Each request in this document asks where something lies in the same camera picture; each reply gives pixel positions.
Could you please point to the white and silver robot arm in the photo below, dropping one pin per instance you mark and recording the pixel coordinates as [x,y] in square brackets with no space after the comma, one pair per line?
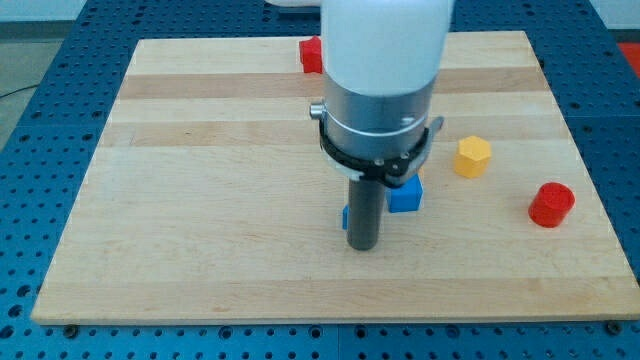
[380,61]

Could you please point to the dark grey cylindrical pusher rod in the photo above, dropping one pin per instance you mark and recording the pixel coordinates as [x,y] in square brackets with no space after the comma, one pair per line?
[365,201]

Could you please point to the small blue block behind rod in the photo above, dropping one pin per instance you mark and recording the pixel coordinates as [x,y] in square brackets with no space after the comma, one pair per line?
[345,215]

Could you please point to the yellow hexagon block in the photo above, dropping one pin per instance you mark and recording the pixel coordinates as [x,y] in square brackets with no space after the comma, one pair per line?
[472,157]

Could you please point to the light wooden board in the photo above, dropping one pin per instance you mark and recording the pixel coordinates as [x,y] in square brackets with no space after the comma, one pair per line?
[209,201]

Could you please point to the red block at back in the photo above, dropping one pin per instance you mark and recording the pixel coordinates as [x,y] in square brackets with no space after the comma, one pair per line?
[310,54]

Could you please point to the red cylinder block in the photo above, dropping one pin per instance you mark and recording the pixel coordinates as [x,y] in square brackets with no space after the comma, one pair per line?
[551,204]

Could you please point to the blue cube block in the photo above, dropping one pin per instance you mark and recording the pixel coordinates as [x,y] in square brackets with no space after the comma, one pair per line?
[407,198]

